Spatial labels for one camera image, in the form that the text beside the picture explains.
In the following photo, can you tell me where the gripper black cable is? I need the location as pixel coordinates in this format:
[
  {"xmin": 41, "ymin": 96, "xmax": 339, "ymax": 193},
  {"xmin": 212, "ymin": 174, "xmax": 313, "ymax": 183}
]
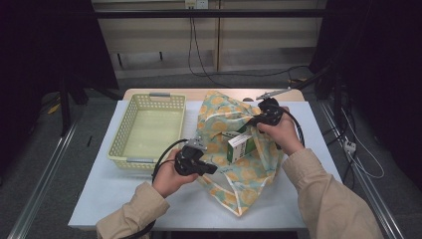
[
  {"xmin": 274, "ymin": 104, "xmax": 307, "ymax": 149},
  {"xmin": 121, "ymin": 137, "xmax": 189, "ymax": 239}
]

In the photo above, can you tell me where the white wall outlet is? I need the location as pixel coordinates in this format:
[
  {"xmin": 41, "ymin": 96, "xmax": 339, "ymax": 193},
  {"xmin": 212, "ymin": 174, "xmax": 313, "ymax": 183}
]
[{"xmin": 184, "ymin": 0, "xmax": 210, "ymax": 10}]

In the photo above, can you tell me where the orange print cloth bag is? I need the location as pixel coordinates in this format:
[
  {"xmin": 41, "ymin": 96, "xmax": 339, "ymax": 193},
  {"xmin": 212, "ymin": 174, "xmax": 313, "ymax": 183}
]
[{"xmin": 193, "ymin": 90, "xmax": 287, "ymax": 218}]

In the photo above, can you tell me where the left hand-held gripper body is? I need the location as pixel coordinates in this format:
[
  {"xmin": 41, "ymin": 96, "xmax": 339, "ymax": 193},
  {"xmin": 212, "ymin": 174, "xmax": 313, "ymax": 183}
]
[{"xmin": 174, "ymin": 137, "xmax": 209, "ymax": 177}]

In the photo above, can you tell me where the black cable from wall outlet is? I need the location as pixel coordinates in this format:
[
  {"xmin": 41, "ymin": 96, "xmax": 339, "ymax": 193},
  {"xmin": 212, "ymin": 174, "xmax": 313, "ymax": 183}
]
[{"xmin": 187, "ymin": 8, "xmax": 311, "ymax": 89}]

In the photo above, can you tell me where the white power strip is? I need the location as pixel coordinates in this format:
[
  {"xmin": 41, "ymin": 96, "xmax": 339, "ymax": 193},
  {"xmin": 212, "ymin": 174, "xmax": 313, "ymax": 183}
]
[{"xmin": 343, "ymin": 139, "xmax": 358, "ymax": 154}]

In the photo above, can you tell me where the tall green and white box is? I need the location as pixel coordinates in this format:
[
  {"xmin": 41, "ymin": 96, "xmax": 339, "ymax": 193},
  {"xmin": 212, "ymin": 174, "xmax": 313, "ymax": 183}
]
[{"xmin": 226, "ymin": 131, "xmax": 259, "ymax": 164}]

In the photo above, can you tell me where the black metal stand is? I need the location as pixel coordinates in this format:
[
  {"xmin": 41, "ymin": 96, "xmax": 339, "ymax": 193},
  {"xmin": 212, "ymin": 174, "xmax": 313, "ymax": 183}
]
[{"xmin": 58, "ymin": 75, "xmax": 90, "ymax": 137}]

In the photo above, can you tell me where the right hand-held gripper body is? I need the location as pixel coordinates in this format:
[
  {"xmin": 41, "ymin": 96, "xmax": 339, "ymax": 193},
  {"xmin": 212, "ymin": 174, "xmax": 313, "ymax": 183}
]
[{"xmin": 255, "ymin": 87, "xmax": 293, "ymax": 127}]

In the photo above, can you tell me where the pale yellow plastic basket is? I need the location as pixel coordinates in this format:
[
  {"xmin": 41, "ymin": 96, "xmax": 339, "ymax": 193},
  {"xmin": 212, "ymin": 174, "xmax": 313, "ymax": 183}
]
[{"xmin": 106, "ymin": 93, "xmax": 187, "ymax": 172}]

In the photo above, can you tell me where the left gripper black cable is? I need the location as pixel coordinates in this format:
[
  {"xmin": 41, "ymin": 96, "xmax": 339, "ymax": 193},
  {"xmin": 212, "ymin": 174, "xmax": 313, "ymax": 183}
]
[{"xmin": 121, "ymin": 137, "xmax": 189, "ymax": 239}]

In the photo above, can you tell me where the person's left hand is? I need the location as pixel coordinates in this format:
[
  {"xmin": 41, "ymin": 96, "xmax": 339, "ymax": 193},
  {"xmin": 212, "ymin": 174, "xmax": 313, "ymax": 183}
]
[{"xmin": 151, "ymin": 147, "xmax": 200, "ymax": 200}]

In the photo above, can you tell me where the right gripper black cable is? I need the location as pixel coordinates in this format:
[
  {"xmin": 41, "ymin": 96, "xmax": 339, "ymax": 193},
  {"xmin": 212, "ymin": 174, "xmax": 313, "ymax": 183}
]
[{"xmin": 274, "ymin": 104, "xmax": 307, "ymax": 149}]

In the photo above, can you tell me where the metal floor rail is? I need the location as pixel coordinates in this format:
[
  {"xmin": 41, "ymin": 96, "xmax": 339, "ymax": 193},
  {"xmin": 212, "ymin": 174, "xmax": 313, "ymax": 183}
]
[
  {"xmin": 318, "ymin": 101, "xmax": 406, "ymax": 239},
  {"xmin": 6, "ymin": 121, "xmax": 80, "ymax": 239}
]

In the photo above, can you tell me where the person's right hand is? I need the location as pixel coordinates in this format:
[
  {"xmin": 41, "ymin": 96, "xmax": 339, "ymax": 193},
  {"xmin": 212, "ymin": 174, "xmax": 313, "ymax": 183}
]
[{"xmin": 256, "ymin": 106, "xmax": 306, "ymax": 157}]

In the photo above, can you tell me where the white floor cable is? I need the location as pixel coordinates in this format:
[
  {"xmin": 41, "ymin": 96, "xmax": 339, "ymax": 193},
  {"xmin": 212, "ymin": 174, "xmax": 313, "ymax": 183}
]
[{"xmin": 340, "ymin": 109, "xmax": 386, "ymax": 180}]

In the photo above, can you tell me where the black curtain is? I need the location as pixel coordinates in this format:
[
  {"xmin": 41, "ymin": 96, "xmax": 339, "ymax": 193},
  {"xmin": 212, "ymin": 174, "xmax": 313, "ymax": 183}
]
[
  {"xmin": 0, "ymin": 0, "xmax": 119, "ymax": 175},
  {"xmin": 309, "ymin": 0, "xmax": 422, "ymax": 192}
]

